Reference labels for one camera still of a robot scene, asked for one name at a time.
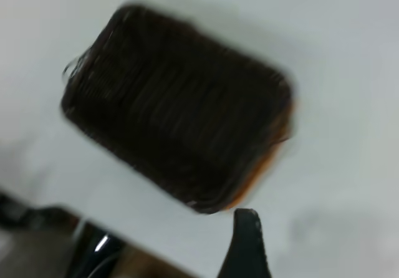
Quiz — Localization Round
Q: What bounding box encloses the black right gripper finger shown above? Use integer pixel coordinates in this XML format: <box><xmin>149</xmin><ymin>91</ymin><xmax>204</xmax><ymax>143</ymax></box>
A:
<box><xmin>217</xmin><ymin>208</ymin><xmax>272</xmax><ymax>278</ymax></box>

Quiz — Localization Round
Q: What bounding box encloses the dark brown woven wicker basket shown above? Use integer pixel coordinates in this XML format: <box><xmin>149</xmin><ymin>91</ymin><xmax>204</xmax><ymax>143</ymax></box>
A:
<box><xmin>60</xmin><ymin>2</ymin><xmax>297</xmax><ymax>216</ymax></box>

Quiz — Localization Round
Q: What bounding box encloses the black glossy stand post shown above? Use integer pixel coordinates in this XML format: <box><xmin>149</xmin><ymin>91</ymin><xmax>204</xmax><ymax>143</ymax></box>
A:
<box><xmin>69</xmin><ymin>219</ymin><xmax>127</xmax><ymax>278</ymax></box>

